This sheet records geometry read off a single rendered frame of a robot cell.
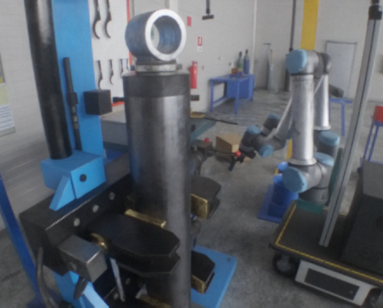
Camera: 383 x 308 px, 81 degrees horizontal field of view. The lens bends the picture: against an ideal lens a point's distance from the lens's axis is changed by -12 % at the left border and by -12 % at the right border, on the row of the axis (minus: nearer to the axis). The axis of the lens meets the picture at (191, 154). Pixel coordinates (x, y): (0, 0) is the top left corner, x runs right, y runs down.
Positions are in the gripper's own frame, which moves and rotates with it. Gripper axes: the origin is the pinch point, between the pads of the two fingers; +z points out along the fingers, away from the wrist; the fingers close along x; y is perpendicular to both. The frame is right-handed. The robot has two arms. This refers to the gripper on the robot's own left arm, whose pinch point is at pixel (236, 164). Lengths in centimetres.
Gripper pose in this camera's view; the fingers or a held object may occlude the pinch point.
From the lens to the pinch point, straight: 183.9
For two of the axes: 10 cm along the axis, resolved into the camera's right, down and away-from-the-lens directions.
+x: -6.9, 3.8, -6.2
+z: -2.2, 7.0, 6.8
